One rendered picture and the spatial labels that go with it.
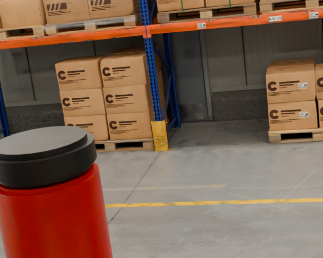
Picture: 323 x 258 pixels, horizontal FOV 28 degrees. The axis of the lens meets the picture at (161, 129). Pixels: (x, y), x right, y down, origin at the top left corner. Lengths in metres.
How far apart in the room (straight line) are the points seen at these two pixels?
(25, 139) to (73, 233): 0.05
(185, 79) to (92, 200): 9.07
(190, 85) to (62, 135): 9.07
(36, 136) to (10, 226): 0.04
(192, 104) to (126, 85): 1.48
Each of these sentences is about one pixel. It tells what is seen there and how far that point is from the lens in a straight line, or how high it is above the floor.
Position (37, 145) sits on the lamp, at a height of 2.34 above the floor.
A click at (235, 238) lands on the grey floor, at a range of 5.64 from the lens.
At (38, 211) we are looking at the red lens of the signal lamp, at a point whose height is 2.31.
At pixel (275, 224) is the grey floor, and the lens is 5.84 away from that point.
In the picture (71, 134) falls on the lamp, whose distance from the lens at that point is 0.30.
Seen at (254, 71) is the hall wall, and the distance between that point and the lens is 9.26.
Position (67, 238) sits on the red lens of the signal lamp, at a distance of 0.29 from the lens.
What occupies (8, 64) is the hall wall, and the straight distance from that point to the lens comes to 10.27.
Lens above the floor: 2.41
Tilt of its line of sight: 15 degrees down
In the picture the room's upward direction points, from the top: 7 degrees counter-clockwise
